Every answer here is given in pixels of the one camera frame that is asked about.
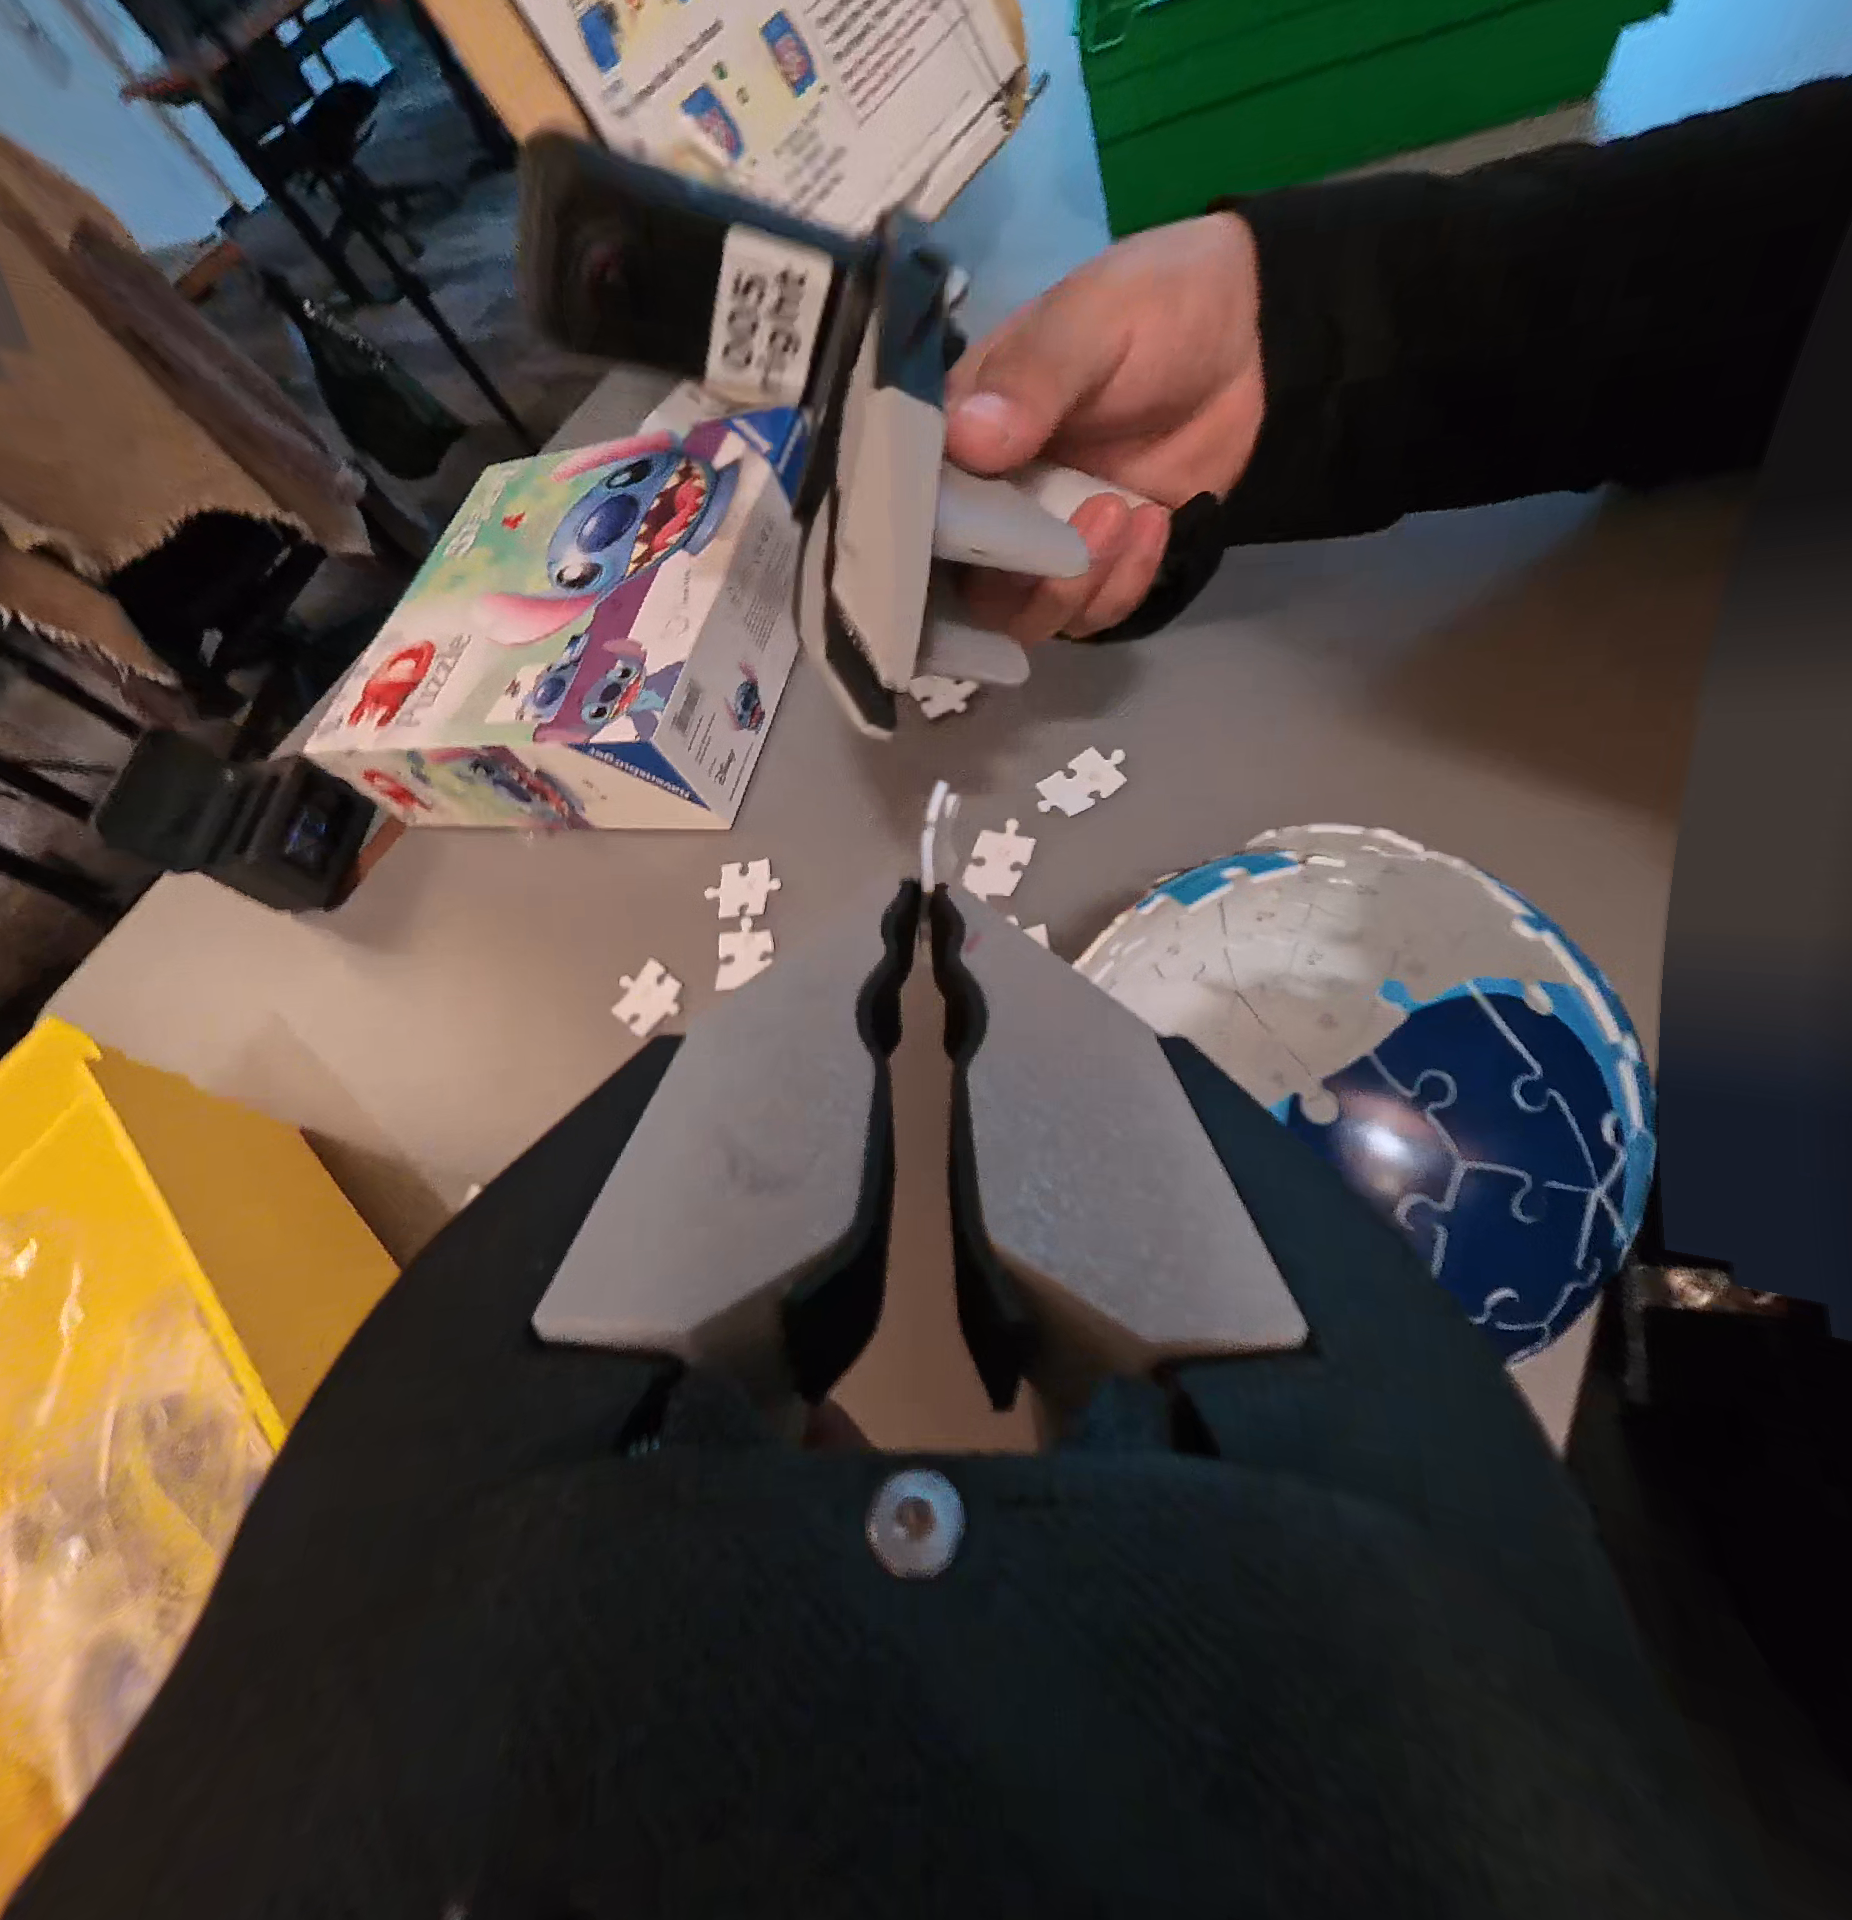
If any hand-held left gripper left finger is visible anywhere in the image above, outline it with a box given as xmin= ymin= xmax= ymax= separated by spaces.
xmin=534 ymin=880 xmax=923 ymax=1409

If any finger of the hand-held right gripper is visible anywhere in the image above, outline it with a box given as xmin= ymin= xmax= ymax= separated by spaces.
xmin=794 ymin=497 xmax=902 ymax=741
xmin=828 ymin=361 xmax=946 ymax=691

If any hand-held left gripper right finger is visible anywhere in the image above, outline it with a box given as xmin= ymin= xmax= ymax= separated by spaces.
xmin=923 ymin=884 xmax=1310 ymax=1415

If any blue monster puzzle ball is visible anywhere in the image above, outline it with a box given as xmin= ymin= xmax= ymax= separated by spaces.
xmin=1072 ymin=823 xmax=1658 ymax=1364

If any person's right forearm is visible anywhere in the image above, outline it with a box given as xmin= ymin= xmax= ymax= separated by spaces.
xmin=1207 ymin=67 xmax=1852 ymax=549

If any person's right hand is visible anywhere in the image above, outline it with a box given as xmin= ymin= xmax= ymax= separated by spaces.
xmin=941 ymin=209 xmax=1269 ymax=645

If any instruction sheet on board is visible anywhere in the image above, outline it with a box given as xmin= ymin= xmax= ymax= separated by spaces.
xmin=413 ymin=0 xmax=1049 ymax=227

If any yellow plastic bin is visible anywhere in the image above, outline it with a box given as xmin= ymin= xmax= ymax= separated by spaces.
xmin=0 ymin=1015 xmax=403 ymax=1920

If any brown torn cardboard sheet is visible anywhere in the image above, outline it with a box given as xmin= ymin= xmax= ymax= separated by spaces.
xmin=0 ymin=115 xmax=375 ymax=691

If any green crate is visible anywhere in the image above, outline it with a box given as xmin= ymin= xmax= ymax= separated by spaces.
xmin=1072 ymin=0 xmax=1671 ymax=238

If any black device with screen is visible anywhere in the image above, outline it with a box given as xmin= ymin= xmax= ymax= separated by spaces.
xmin=93 ymin=732 xmax=385 ymax=913

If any clear plastic bag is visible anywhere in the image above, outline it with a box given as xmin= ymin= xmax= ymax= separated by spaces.
xmin=0 ymin=1216 xmax=268 ymax=1816

